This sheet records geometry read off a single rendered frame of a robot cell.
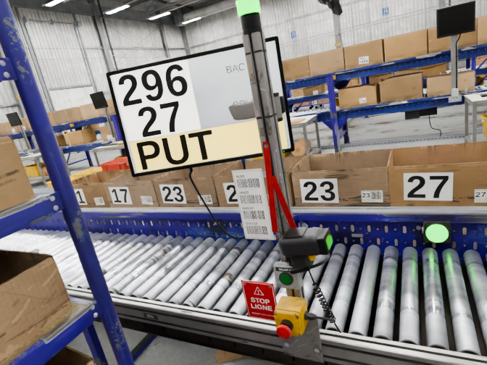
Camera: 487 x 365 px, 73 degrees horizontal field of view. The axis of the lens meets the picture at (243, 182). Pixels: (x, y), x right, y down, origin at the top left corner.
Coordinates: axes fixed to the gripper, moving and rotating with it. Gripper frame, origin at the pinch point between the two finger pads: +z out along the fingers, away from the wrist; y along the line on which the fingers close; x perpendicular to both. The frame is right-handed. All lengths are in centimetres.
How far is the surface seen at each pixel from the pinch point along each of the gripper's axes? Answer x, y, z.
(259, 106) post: -22, -42, -22
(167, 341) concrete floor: 23, -181, 94
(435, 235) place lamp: -55, -34, 57
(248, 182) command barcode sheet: -26, -58, -12
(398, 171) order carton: -33, -23, 49
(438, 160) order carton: -35, -5, 76
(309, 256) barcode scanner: -47, -63, -2
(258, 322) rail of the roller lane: -41, -92, 18
